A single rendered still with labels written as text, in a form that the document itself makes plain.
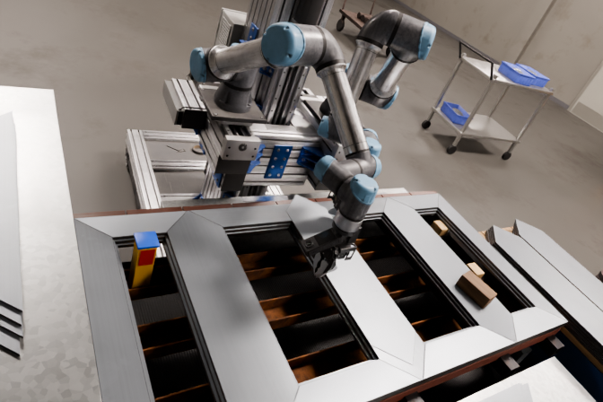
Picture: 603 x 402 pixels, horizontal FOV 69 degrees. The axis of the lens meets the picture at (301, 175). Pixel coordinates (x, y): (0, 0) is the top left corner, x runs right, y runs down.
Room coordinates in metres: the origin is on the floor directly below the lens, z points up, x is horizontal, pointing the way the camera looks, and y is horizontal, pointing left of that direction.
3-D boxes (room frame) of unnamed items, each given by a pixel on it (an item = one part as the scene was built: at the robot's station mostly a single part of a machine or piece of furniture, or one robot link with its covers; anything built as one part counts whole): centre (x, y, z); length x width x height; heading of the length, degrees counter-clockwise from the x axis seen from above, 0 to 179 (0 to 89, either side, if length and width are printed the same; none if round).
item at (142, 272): (0.88, 0.34, 0.78); 0.05 x 0.05 x 0.19; 40
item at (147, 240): (0.88, 0.34, 0.88); 0.06 x 0.06 x 0.02; 40
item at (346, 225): (1.02, -0.16, 1.12); 0.08 x 0.08 x 0.05
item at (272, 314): (1.12, -0.26, 0.70); 1.66 x 0.08 x 0.05; 130
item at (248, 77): (1.57, 0.36, 1.20); 0.13 x 0.12 x 0.14; 143
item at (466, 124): (4.95, -1.59, 0.52); 1.11 x 0.65 x 1.05; 127
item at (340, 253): (1.02, -0.17, 1.03); 0.09 x 0.08 x 0.12; 130
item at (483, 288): (1.26, -0.72, 0.87); 0.12 x 0.06 x 0.05; 51
